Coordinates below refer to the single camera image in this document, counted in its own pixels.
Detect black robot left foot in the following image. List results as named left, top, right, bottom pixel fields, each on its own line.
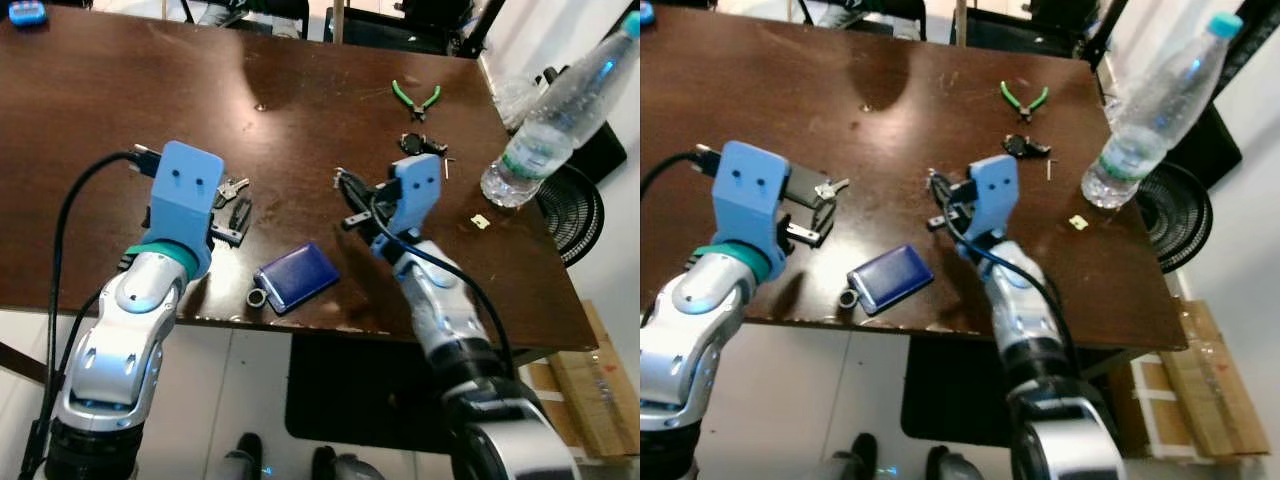
left=825, top=432, right=881, bottom=480
left=205, top=432, right=264, bottom=480

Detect clear plastic water bottle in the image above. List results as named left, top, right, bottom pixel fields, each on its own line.
left=1082, top=12, right=1244, bottom=211
left=480, top=10, right=641, bottom=209

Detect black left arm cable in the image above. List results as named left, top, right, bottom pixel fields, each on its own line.
left=640, top=145, right=723, bottom=201
left=18, top=145, right=161, bottom=480

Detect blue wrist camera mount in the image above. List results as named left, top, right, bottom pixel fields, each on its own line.
left=713, top=140, right=793, bottom=283
left=955, top=153, right=1021, bottom=263
left=138, top=140, right=227, bottom=279
left=372, top=153, right=444, bottom=253

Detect dark brown wooden table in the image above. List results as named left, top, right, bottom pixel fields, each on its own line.
left=640, top=5, right=1189, bottom=351
left=0, top=5, right=599, bottom=386

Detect crumpled clear plastic bag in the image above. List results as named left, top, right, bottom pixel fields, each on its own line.
left=490, top=65, right=546, bottom=131
left=1100, top=60, right=1136, bottom=126

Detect taped cardboard box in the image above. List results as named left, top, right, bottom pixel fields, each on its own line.
left=520, top=298, right=641, bottom=463
left=1125, top=298, right=1273, bottom=459

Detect black robot foot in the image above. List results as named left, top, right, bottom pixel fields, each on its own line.
left=310, top=445, right=386, bottom=480
left=825, top=432, right=881, bottom=480
left=205, top=432, right=264, bottom=480

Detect black round wire fan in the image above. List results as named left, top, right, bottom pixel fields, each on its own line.
left=1135, top=160, right=1213, bottom=273
left=535, top=163, right=607, bottom=268

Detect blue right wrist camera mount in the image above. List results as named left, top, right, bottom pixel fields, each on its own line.
left=372, top=153, right=444, bottom=253
left=955, top=153, right=1021, bottom=263

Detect black metal pole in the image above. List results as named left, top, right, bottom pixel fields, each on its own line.
left=455, top=0, right=506, bottom=59
left=1085, top=0, right=1131, bottom=71

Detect black chair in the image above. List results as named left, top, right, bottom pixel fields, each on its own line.
left=795, top=0, right=926, bottom=39
left=322, top=0, right=471, bottom=56
left=180, top=0, right=311, bottom=39
left=950, top=0, right=1101, bottom=56

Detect black robot right foot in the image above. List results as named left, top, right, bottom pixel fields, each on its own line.
left=310, top=445, right=386, bottom=480

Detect blue pouch with ring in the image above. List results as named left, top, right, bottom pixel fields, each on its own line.
left=840, top=243, right=936, bottom=316
left=248, top=240, right=341, bottom=316

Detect green handled pliers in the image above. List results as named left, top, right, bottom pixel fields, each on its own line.
left=391, top=80, right=443, bottom=121
left=1000, top=80, right=1051, bottom=123

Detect black floor mat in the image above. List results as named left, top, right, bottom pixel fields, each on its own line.
left=900, top=335, right=1136, bottom=448

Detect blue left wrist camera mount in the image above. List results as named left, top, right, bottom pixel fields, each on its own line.
left=138, top=140, right=227, bottom=279
left=713, top=140, right=793, bottom=283

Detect black box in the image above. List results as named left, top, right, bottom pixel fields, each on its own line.
left=1185, top=100, right=1244, bottom=191
left=565, top=118, right=629, bottom=186

